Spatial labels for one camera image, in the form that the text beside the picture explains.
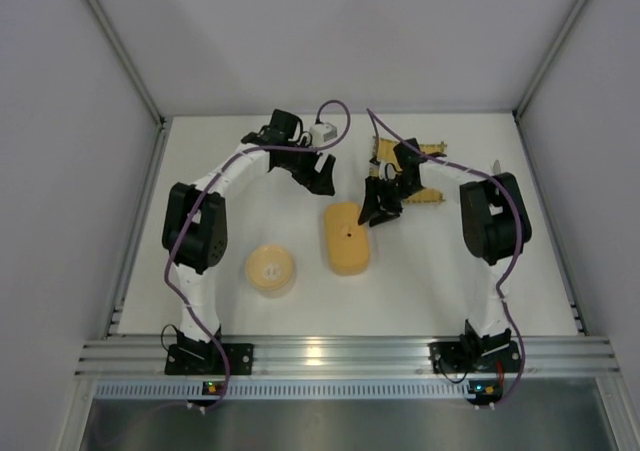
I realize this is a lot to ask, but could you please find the bamboo sushi mat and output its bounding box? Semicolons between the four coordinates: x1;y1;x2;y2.
371;138;447;205

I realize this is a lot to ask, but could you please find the oblong tan box lid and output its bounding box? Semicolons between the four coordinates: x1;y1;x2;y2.
324;201;370;261

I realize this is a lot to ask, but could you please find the round tan lid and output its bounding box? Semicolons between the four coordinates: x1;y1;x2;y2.
245;244;295;279

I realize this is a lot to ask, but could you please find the oblong tan lunch box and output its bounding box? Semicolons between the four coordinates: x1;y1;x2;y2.
329;252;370;276

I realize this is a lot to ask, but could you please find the round steel container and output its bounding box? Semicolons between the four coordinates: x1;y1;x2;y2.
247;273;296;299

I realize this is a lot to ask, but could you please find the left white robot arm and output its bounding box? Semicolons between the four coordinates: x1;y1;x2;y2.
161;109;344;344

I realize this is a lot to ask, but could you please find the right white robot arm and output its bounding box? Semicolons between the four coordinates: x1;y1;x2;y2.
358;139;532;366

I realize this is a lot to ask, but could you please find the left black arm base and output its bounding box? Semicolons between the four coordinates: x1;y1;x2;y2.
164;341;254;376

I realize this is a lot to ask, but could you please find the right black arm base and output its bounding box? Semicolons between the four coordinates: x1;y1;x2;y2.
428;340;522;376

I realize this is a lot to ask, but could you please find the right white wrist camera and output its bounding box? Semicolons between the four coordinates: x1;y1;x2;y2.
369;158;397;181

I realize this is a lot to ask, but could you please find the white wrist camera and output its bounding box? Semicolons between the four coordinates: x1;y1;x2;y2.
369;158;397;181
309;122;338;147

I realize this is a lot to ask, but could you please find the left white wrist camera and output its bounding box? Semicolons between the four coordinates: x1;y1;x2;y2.
309;122;338;147

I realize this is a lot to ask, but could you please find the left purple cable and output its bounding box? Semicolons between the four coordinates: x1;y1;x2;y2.
163;99;352;412

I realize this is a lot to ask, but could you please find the grey slotted cable duct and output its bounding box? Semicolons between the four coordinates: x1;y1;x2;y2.
94;379;497;401

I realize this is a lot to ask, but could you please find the aluminium mounting rail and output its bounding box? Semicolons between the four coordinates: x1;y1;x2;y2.
75;335;620;379

